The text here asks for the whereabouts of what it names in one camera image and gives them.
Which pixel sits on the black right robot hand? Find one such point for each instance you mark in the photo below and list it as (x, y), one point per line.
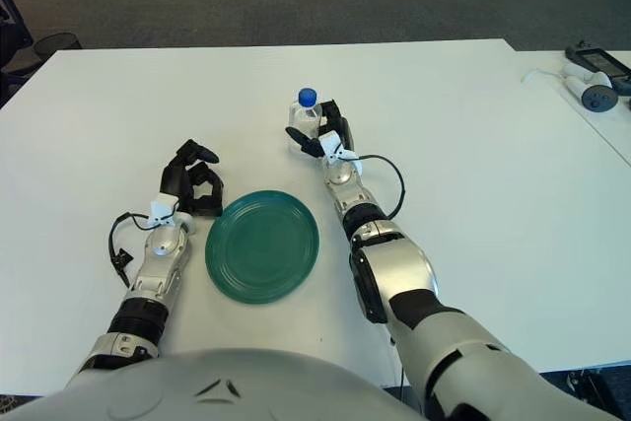
(340, 125)

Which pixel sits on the black handheld remote device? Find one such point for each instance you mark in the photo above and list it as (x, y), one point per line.
(599, 61)

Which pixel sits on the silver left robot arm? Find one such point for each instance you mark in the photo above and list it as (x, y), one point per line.
(158, 253)

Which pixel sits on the grey robot torso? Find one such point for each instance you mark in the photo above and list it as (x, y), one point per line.
(207, 386)

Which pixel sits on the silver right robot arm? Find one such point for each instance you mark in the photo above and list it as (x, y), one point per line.
(394, 273)

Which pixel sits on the black stand base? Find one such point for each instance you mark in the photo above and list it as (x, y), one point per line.
(596, 396)

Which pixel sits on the clear bottle with blue cap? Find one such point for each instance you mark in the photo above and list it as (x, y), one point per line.
(304, 113)

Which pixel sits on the white grey VR controller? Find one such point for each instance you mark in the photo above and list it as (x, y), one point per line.
(594, 93)

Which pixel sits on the green round plate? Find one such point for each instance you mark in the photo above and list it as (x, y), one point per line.
(263, 248)

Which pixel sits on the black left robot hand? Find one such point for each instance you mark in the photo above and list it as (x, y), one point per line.
(177, 179)

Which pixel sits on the black office chair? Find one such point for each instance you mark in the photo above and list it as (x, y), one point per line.
(10, 36)

